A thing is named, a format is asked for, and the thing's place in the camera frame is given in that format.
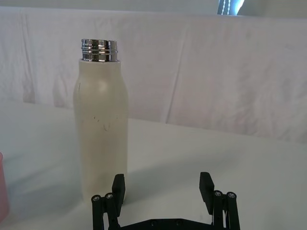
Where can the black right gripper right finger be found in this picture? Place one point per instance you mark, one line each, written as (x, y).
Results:
(206, 189)

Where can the white table cloth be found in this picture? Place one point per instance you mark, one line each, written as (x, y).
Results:
(182, 155)

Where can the cream vacuum bottle steel neck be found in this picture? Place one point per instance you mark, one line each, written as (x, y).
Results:
(102, 134)

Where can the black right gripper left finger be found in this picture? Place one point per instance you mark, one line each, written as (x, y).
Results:
(118, 191)

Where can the white curtain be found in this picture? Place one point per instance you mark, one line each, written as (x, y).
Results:
(192, 72)

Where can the pink plastic cup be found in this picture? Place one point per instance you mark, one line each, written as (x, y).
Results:
(3, 184)

